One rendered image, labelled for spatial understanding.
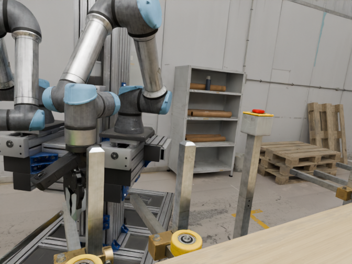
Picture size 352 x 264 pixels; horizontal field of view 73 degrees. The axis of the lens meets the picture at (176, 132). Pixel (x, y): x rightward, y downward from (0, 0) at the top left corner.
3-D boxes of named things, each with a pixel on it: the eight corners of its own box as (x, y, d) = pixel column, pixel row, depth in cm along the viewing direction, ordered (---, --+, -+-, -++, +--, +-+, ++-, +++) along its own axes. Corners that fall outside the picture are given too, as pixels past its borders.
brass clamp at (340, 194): (333, 196, 120) (336, 186, 119) (348, 192, 126) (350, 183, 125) (347, 201, 114) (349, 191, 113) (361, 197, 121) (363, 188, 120)
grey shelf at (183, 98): (166, 171, 365) (174, 66, 335) (216, 166, 402) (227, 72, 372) (178, 182, 325) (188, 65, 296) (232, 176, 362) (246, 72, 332)
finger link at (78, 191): (84, 210, 61) (85, 177, 60) (78, 212, 60) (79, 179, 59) (76, 203, 65) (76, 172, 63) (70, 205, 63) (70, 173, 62)
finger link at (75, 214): (97, 218, 67) (97, 187, 65) (76, 227, 62) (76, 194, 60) (91, 214, 69) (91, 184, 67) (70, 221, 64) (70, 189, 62)
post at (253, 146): (228, 251, 89) (245, 132, 80) (238, 247, 91) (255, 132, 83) (237, 259, 85) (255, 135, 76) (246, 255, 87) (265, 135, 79)
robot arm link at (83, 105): (105, 85, 63) (85, 85, 54) (103, 127, 65) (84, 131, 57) (78, 83, 64) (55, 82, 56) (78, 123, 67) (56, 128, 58)
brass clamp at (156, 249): (146, 249, 72) (147, 234, 71) (185, 238, 78) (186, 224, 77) (155, 263, 67) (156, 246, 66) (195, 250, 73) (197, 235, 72)
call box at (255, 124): (239, 133, 81) (242, 111, 79) (254, 133, 84) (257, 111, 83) (255, 138, 75) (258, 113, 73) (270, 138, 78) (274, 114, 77)
